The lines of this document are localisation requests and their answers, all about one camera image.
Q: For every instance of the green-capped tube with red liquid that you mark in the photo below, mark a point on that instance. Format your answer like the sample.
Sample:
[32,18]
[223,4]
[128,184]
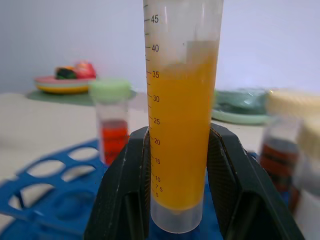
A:
[112,120]

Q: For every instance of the cream-capped white test tube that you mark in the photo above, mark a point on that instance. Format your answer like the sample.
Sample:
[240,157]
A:
[308,175]

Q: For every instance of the test tube with yellow liquid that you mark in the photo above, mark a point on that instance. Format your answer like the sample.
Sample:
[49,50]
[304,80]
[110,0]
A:
[180,120]

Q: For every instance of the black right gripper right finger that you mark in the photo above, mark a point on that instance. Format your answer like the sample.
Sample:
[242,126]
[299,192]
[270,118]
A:
[250,195]

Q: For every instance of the light green plate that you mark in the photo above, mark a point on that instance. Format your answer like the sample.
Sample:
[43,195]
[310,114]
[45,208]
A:
[237,116]

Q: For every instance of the black and orange snack packet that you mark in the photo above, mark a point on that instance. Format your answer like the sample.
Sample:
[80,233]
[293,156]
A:
[65,72]

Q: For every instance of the blue test tube rack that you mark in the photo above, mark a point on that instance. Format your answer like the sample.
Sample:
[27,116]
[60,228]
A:
[57,190]

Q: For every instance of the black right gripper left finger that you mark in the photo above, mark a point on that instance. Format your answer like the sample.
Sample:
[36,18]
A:
[117,190]

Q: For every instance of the red snack packet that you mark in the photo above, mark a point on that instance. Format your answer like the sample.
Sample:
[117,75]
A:
[85,69]

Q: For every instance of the stack of coloured plates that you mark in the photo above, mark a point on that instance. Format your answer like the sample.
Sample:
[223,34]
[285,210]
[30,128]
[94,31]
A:
[62,85]

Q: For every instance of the cream-capped tube with red liquid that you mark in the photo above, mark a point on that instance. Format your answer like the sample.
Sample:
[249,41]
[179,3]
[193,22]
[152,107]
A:
[281,140]

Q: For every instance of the round green placemat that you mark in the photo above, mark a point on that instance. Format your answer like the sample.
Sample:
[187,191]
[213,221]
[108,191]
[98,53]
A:
[65,98]

